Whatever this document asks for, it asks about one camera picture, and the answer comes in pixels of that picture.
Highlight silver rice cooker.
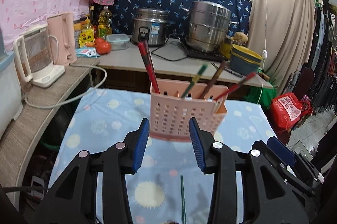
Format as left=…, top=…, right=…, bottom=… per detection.
left=131, top=8, right=169, bottom=47

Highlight clear plastic food container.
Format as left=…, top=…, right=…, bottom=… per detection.
left=106, top=33, right=130, bottom=51

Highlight black power cable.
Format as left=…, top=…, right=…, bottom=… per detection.
left=151, top=34, right=189, bottom=62

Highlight stacked yellow blue bowls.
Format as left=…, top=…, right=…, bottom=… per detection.
left=230, top=44, right=263, bottom=76

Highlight green chopstick gold band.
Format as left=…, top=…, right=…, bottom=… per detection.
left=181, top=64, right=208, bottom=99

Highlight pink electric kettle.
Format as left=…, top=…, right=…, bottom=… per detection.
left=47, top=12, right=77, bottom=67

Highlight red plastic bag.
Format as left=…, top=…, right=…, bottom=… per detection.
left=269, top=92, right=312, bottom=133

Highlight green plastic bag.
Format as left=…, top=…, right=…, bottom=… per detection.
left=244, top=87, right=277, bottom=109

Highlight pink perforated utensil holder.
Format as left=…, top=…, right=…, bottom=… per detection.
left=150, top=79, right=228, bottom=142

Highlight red chopstick dark band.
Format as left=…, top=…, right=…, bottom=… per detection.
left=138, top=41, right=150, bottom=79

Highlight blue snack packet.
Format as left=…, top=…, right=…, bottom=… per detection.
left=76, top=47, right=100, bottom=58

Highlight red tomato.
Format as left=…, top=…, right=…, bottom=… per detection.
left=94, top=37, right=111, bottom=55

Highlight brown chopstick gold band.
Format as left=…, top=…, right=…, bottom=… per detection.
left=198, top=60, right=226, bottom=99

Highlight white charger cable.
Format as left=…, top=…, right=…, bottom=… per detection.
left=256, top=0, right=269, bottom=106

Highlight beige hanging curtain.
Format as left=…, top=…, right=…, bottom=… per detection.
left=248, top=0, right=315, bottom=93

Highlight white plastic storage bin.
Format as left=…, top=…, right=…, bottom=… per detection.
left=0, top=26, right=23, bottom=139

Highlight blue floral cloth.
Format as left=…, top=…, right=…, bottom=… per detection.
left=110, top=0, right=251, bottom=36

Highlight cooking oil bottle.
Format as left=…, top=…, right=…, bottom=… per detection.
left=98, top=6, right=112, bottom=40

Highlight stainless steel steamer pot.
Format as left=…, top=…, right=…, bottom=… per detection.
left=186, top=0, right=237, bottom=53

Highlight white glass electric kettle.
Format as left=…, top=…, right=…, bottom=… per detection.
left=13, top=23, right=65, bottom=88

